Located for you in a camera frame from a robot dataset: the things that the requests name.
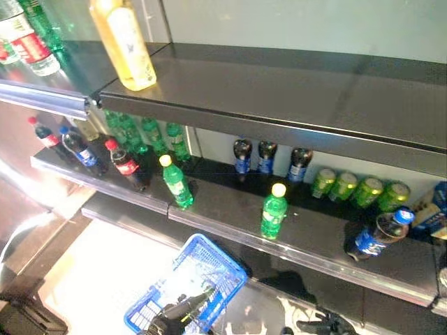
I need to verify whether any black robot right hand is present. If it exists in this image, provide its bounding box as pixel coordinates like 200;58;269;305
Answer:
296;308;358;335

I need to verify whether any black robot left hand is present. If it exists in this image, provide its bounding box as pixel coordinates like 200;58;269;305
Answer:
139;292;217;335

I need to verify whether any blue plastic shopping basket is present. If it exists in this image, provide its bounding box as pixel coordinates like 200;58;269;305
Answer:
124;232;248;335

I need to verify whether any pale yellow drink bottle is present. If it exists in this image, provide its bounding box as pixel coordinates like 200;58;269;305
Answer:
74;118;101;142

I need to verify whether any black bottom shelf board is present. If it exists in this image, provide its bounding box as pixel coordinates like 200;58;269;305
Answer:
81;193;447;335

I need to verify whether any dark cola bottle blue cap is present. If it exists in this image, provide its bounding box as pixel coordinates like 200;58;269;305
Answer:
345;207;416;261
59;126;108;177

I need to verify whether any green soda bottle yellow cap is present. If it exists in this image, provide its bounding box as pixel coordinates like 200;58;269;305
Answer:
260;182;288;241
158;154;194;210

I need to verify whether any blue and yellow carton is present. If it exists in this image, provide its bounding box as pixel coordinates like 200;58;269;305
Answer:
411;181;447;242

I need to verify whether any large cola bottle red cap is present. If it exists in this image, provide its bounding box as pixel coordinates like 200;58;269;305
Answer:
104;139;153;193

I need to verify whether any dark cola bottle blue label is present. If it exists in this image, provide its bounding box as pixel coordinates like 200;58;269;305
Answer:
233;138;254;176
257;140;278;175
287;147;314;184

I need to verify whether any green plastic soda bottle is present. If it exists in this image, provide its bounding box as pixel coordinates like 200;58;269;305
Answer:
19;0;68;54
140;117;169;157
165;122;191;163
104;109;149;156

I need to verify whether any small cola bottle red cap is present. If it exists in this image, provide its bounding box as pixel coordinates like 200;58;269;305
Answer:
27;116;71;162

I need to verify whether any black metal shelf board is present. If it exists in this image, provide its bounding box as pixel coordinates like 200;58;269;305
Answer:
99;41;447;177

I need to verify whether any tall yellow juice bottle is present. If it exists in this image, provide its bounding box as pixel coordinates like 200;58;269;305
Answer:
89;0;158;92

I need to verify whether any clear water bottle red label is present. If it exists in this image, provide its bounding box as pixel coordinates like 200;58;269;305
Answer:
0;0;61;77
0;36;21;66

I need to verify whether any black shelf board clear rail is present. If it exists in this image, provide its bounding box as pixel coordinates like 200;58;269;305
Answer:
30;148;447;308

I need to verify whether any shelf board with silver rail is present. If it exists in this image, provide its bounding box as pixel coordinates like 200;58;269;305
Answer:
0;41;119;121

